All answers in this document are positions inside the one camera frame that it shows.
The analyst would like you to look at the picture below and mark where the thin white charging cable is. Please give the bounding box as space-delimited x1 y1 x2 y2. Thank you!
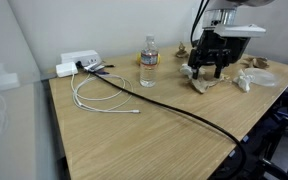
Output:
70 73 141 115

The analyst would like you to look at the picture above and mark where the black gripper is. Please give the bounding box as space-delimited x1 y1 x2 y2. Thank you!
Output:
187 32 233 80

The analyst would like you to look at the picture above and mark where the white power adapter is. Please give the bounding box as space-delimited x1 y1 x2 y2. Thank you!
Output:
55 61 79 78

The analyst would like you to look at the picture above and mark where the large crumpled brown paper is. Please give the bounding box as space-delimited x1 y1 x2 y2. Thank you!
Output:
240 55 270 70

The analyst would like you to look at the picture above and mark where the black office chair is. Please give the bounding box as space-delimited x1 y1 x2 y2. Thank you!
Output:
250 76 288 180

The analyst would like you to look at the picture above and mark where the clear plastic wrapper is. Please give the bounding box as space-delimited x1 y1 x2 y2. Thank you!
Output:
242 67 280 88

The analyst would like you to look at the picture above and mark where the black plastic waste bin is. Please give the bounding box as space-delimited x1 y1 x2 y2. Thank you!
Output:
228 35 254 64

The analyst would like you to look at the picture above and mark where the white power strip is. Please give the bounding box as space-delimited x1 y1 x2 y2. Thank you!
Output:
60 49 102 67

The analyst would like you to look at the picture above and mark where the thick black cable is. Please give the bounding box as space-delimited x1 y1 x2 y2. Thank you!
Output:
74 60 248 180

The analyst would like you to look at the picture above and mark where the clear plastic water bottle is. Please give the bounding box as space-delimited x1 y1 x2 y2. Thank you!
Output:
139 34 160 88

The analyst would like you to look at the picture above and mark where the white partition panel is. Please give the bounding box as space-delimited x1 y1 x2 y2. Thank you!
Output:
0 0 67 180

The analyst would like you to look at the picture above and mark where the white crumpled tissue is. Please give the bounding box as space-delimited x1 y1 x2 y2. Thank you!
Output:
232 68 257 93
179 63 207 79

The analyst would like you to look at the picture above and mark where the small brown paper scrap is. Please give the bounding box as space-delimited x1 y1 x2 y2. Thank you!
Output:
174 41 189 59

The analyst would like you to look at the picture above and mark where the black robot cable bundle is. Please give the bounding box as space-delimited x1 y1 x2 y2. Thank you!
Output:
189 0 212 48

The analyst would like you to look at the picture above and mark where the small grey usb adapter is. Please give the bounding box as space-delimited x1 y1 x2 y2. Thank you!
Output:
83 62 116 76

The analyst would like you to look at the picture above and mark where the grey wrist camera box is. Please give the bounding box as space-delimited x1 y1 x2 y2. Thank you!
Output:
213 23 267 38

